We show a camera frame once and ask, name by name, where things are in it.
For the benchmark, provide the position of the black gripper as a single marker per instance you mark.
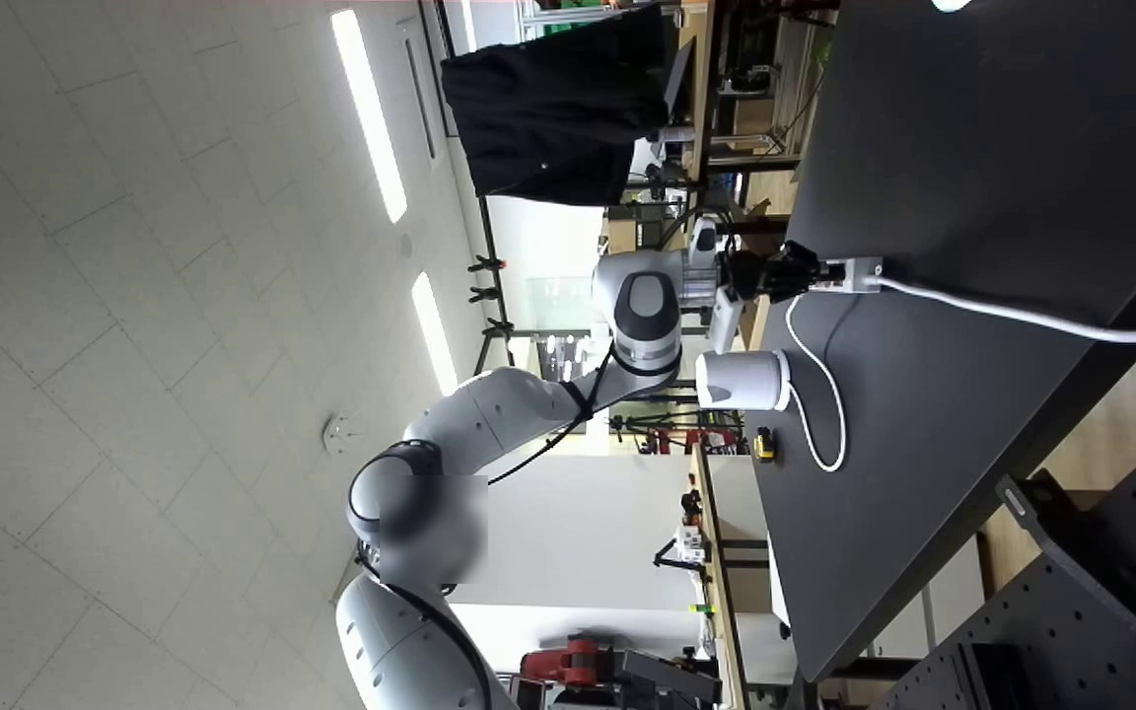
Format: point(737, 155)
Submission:
point(787, 275)

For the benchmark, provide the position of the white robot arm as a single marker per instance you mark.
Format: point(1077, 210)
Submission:
point(407, 505)

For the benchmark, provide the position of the white power strip adaptor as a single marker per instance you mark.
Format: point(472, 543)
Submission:
point(851, 277)

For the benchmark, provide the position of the red machine in background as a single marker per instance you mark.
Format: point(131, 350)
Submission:
point(578, 665)

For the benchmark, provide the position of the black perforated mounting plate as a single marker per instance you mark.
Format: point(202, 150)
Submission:
point(1061, 634)

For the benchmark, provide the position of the black cloth on frame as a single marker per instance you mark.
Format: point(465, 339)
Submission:
point(557, 118)

